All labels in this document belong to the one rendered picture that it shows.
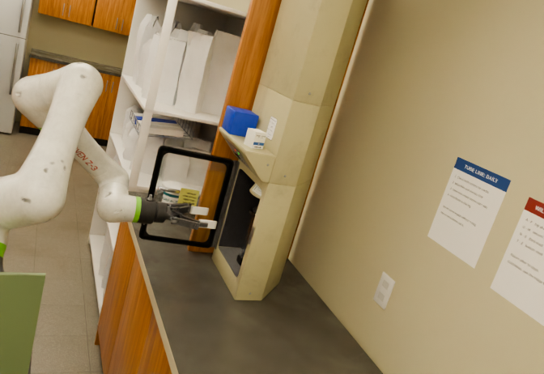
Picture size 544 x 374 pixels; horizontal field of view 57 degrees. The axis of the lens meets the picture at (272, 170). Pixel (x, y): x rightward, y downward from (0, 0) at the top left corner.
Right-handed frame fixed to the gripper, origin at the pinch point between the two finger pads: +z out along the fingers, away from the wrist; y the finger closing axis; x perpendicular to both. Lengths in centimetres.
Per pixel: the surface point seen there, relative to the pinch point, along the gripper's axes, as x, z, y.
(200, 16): -70, 33, 209
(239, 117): -38.9, 3.7, 5.2
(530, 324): -20, 56, -94
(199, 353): 25, -9, -46
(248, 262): 9.0, 14.0, -16.1
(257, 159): -29.9, 6.0, -16.0
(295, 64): -64, 12, -11
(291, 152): -34.6, 17.8, -15.9
